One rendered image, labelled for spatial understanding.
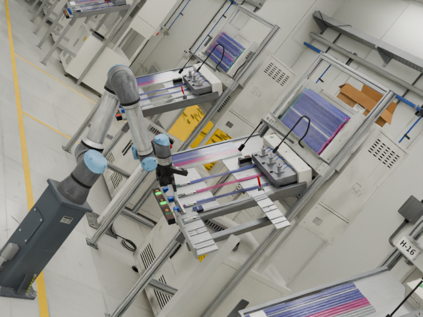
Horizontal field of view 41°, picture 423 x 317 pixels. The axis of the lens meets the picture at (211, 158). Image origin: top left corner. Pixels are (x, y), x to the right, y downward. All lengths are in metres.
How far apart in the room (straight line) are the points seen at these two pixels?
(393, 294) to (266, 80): 2.41
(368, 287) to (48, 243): 1.47
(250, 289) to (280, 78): 1.84
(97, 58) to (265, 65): 3.46
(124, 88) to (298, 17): 4.12
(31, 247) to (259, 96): 2.41
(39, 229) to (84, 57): 4.92
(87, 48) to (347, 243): 4.22
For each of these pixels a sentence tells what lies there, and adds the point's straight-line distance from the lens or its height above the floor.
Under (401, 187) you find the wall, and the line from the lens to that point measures 4.77.
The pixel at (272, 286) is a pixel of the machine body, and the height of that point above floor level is 0.59.
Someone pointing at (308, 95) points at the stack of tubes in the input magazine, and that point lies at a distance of 3.52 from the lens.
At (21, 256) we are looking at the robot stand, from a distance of 2.81.
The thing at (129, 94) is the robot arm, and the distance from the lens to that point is 2.56.
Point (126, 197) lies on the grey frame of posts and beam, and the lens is 3.68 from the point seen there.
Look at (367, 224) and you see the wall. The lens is 4.80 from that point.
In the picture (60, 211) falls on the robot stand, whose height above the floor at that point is 0.49.
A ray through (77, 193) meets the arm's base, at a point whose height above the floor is 0.60.
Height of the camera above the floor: 1.54
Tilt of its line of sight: 10 degrees down
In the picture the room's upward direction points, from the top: 38 degrees clockwise
